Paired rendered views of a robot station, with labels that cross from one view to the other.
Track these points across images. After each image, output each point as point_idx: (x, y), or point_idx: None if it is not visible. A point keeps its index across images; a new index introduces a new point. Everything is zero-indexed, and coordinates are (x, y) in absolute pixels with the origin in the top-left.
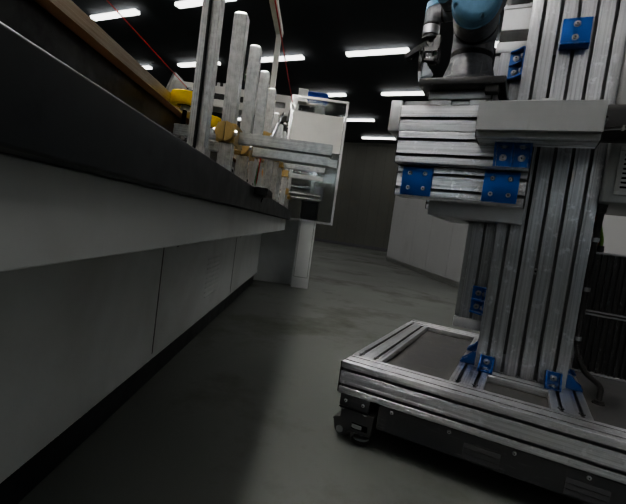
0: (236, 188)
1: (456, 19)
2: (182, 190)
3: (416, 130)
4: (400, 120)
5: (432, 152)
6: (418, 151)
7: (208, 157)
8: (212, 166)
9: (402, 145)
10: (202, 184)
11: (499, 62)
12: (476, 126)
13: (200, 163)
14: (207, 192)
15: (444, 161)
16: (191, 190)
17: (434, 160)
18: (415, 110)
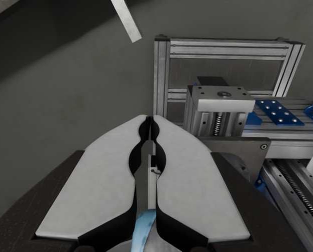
0: None
1: (155, 209)
2: None
3: (189, 113)
4: (193, 102)
5: (185, 119)
6: (186, 109)
7: (4, 11)
8: (15, 5)
9: (188, 96)
10: (9, 14)
11: (312, 244)
12: (148, 155)
13: None
14: (21, 7)
15: (183, 125)
16: None
17: (184, 118)
18: (192, 120)
